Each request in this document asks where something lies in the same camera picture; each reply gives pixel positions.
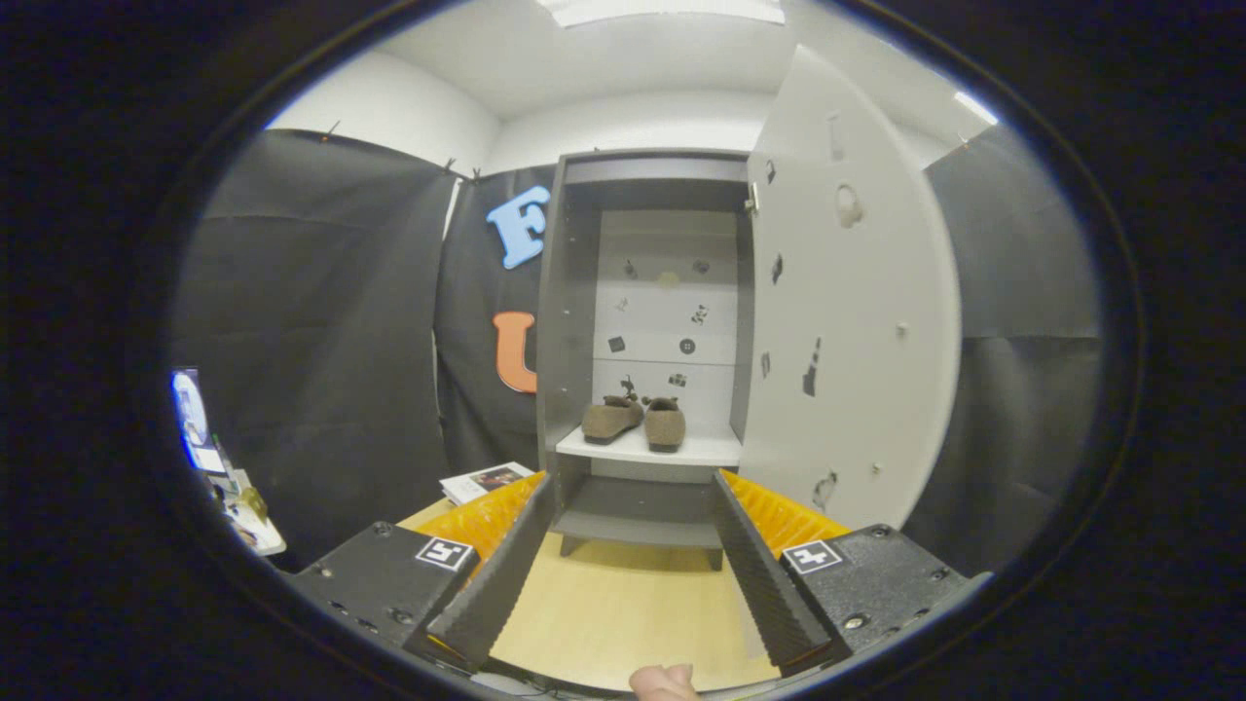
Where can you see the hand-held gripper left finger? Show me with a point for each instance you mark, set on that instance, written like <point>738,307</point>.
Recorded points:
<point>501,574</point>

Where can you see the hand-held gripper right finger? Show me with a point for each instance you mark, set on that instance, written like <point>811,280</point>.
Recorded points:
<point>764,574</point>

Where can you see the brown fuzzy shoe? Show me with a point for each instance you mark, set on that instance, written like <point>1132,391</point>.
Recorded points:
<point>611,419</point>
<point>665,425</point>

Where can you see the white shoe cabinet door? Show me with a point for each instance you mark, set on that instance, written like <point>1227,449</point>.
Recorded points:
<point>857,409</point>

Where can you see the grey shoe cabinet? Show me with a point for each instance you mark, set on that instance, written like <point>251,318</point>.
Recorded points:
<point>574,341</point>

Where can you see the white book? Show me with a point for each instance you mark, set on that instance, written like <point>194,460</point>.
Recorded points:
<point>487,482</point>

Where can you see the black backdrop cloth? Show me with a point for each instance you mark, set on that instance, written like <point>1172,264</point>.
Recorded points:
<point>311,341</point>

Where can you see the small ceiling light panel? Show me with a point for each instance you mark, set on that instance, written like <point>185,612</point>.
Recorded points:
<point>975,107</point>

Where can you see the large ceiling light panel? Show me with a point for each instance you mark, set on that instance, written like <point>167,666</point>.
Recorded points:
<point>662,10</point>

